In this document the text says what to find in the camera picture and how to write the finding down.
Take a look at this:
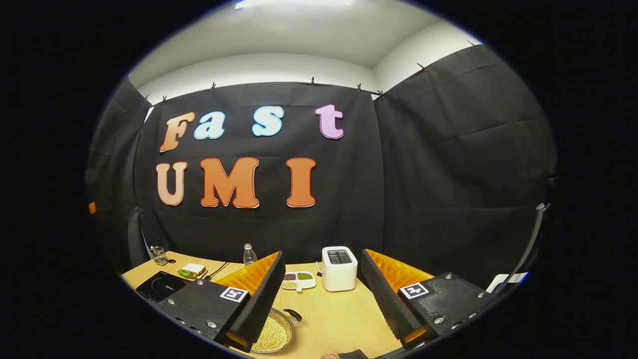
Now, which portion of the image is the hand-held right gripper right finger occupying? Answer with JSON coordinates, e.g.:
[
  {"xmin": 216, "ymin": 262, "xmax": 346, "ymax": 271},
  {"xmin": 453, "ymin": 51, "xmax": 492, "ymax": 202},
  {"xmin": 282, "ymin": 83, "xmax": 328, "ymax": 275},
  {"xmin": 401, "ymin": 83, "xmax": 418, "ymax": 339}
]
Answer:
[{"xmin": 360, "ymin": 249, "xmax": 499, "ymax": 350}]

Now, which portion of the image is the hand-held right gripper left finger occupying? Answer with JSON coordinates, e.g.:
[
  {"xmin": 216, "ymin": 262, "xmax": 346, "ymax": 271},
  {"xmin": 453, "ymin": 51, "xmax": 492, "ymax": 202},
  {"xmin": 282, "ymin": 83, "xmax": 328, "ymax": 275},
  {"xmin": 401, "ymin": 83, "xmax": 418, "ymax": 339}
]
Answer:
[{"xmin": 156, "ymin": 251, "xmax": 286, "ymax": 352}]

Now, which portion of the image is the steel pot with black handle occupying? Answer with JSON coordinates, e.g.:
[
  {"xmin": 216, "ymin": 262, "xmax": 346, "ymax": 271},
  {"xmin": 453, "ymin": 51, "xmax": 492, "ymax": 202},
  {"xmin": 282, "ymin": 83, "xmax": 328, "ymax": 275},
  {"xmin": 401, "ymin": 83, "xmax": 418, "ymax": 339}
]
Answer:
[{"xmin": 249, "ymin": 308, "xmax": 303, "ymax": 355}]

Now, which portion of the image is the black induction cooktop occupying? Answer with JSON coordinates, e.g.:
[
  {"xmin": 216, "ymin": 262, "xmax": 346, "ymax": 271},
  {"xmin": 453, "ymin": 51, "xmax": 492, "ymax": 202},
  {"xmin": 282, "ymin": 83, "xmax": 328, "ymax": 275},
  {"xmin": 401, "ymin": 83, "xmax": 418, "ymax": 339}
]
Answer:
[{"xmin": 135, "ymin": 271, "xmax": 189, "ymax": 303}]

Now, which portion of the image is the heap of soybeans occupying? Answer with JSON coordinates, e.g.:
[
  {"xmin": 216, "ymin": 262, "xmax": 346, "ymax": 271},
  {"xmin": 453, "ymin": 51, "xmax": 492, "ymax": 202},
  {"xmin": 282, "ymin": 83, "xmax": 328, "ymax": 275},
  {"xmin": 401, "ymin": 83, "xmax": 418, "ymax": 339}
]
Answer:
[{"xmin": 252, "ymin": 318, "xmax": 290, "ymax": 352}]

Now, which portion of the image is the white divided dish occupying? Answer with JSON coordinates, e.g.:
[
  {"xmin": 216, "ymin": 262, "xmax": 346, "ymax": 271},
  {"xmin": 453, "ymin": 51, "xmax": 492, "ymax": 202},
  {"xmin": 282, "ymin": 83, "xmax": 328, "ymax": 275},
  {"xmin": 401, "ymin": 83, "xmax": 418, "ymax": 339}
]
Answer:
[{"xmin": 281, "ymin": 271, "xmax": 317, "ymax": 292}]

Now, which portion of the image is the white toaster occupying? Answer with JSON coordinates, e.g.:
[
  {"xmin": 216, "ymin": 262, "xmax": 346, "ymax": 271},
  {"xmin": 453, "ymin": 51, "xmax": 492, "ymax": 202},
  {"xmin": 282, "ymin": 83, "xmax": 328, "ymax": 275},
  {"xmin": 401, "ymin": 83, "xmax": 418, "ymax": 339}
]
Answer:
[{"xmin": 321, "ymin": 246, "xmax": 358, "ymax": 292}]

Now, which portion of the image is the sandwich with lettuce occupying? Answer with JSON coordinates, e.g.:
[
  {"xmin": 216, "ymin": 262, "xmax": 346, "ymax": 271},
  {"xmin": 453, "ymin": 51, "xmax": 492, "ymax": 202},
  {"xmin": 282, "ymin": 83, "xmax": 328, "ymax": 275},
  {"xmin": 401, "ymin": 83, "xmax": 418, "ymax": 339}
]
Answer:
[{"xmin": 177, "ymin": 263, "xmax": 208, "ymax": 279}]

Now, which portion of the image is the black backdrop cloth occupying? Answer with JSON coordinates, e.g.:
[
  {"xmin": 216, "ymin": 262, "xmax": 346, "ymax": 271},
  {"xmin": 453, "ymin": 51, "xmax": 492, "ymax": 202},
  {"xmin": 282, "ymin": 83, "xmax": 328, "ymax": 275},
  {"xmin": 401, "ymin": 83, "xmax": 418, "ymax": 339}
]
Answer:
[{"xmin": 85, "ymin": 44, "xmax": 558, "ymax": 290}]

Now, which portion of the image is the white paper sheet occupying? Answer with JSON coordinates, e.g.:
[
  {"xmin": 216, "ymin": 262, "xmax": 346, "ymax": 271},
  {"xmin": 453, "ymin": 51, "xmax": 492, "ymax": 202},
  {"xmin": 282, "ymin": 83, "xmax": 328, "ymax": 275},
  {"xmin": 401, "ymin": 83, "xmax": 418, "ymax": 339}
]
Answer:
[{"xmin": 486, "ymin": 272, "xmax": 529, "ymax": 294}]

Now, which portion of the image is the grey curved bar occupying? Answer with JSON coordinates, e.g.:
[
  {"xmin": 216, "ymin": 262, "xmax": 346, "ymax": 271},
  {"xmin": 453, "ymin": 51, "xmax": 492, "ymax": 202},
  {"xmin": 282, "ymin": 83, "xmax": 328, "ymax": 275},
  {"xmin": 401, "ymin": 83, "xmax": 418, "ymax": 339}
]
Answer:
[{"xmin": 497, "ymin": 202, "xmax": 550, "ymax": 295}]

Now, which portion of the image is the black cable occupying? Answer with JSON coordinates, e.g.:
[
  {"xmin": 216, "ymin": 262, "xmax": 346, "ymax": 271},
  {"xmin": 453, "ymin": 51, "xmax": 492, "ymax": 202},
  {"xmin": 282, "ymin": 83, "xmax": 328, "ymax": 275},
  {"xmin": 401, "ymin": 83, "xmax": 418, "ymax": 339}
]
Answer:
[{"xmin": 203, "ymin": 262, "xmax": 231, "ymax": 281}]

